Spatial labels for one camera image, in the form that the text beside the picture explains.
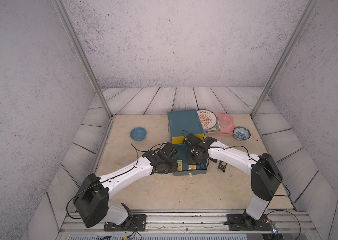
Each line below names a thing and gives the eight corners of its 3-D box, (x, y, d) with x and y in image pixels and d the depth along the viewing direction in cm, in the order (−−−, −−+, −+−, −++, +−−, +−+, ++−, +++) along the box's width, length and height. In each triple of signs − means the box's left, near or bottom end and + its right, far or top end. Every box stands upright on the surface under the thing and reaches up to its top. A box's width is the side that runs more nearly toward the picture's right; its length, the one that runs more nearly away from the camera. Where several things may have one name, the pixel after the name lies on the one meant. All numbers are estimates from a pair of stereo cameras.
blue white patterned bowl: (234, 142, 106) (236, 138, 103) (230, 130, 113) (231, 126, 110) (250, 142, 106) (252, 138, 103) (245, 130, 113) (247, 126, 110)
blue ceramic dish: (129, 141, 107) (128, 138, 105) (132, 130, 114) (131, 127, 111) (145, 141, 107) (144, 138, 105) (146, 130, 114) (146, 127, 111)
